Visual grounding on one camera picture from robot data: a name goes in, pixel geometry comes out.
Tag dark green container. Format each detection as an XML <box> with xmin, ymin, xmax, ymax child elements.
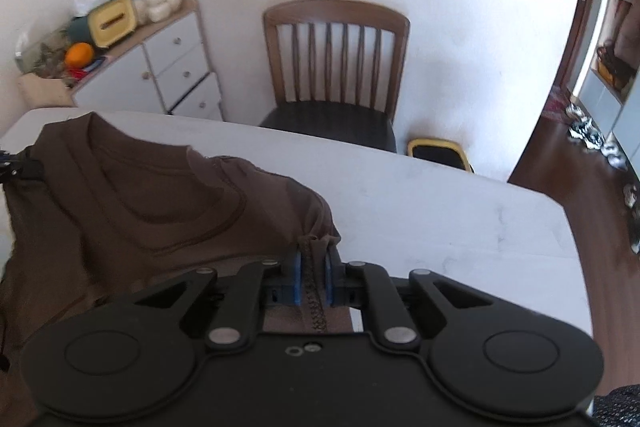
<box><xmin>67</xmin><ymin>17</ymin><xmax>93</xmax><ymax>46</ymax></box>

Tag glass jars with plants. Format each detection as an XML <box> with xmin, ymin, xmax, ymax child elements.
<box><xmin>15</xmin><ymin>29</ymin><xmax>69</xmax><ymax>78</ymax></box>

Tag orange fruit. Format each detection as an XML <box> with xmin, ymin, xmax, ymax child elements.
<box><xmin>65</xmin><ymin>42</ymin><xmax>96</xmax><ymax>68</ymax></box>

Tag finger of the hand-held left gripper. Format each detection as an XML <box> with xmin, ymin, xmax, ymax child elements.
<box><xmin>0</xmin><ymin>148</ymin><xmax>45</xmax><ymax>184</ymax></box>

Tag red patterned door mat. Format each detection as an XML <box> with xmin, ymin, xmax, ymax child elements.
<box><xmin>544</xmin><ymin>89</ymin><xmax>574</xmax><ymax>124</ymax></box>

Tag white shelf unit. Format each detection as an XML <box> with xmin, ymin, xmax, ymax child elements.
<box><xmin>572</xmin><ymin>0</ymin><xmax>640</xmax><ymax>142</ymax></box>

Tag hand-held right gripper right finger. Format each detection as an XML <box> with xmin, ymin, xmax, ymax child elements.
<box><xmin>322</xmin><ymin>252</ymin><xmax>493</xmax><ymax>353</ymax></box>

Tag printed tablecloth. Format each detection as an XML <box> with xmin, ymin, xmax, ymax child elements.
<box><xmin>0</xmin><ymin>107</ymin><xmax>593</xmax><ymax>343</ymax></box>

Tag brown t-shirt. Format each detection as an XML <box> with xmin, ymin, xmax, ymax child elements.
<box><xmin>0</xmin><ymin>111</ymin><xmax>353</xmax><ymax>360</ymax></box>

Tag white stuffed plastic bag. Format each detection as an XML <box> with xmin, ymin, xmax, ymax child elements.
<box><xmin>135</xmin><ymin>0</ymin><xmax>183</xmax><ymax>26</ymax></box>

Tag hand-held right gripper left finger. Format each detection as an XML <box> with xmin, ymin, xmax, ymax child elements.
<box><xmin>132</xmin><ymin>249</ymin><xmax>303</xmax><ymax>350</ymax></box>

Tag person's dark clothing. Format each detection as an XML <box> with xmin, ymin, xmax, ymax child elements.
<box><xmin>592</xmin><ymin>384</ymin><xmax>640</xmax><ymax>427</ymax></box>

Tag row of shoes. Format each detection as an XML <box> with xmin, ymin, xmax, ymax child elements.
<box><xmin>566</xmin><ymin>103</ymin><xmax>640</xmax><ymax>254</ymax></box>

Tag yellow tissue box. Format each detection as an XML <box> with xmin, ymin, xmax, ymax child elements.
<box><xmin>87</xmin><ymin>0</ymin><xmax>139</xmax><ymax>46</ymax></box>

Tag wooden chair with black seat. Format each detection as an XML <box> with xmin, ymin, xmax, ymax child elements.
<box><xmin>257</xmin><ymin>0</ymin><xmax>412</xmax><ymax>154</ymax></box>

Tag yellow rimmed waste bin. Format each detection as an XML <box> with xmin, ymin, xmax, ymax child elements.
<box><xmin>406</xmin><ymin>138</ymin><xmax>476</xmax><ymax>174</ymax></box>

